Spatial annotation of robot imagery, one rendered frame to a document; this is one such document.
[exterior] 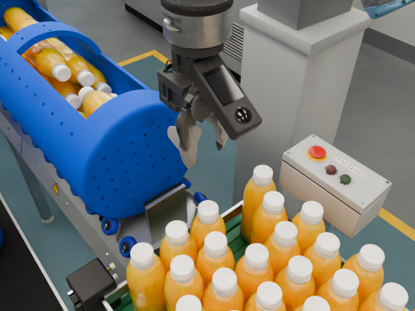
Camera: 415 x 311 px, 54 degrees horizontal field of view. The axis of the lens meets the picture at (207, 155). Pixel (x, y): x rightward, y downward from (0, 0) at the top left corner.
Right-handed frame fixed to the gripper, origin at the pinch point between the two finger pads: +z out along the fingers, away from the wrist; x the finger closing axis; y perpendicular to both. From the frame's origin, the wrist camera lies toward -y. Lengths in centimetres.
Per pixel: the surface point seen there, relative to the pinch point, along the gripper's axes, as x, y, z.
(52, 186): 14, 48, 37
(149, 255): 14.0, -1.5, 13.2
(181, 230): 6.8, -0.9, 13.2
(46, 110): 12.6, 36.4, 5.6
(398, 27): -278, 95, 100
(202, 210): 1.0, 0.0, 13.2
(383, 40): -277, 103, 113
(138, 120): 1.7, 17.9, 2.5
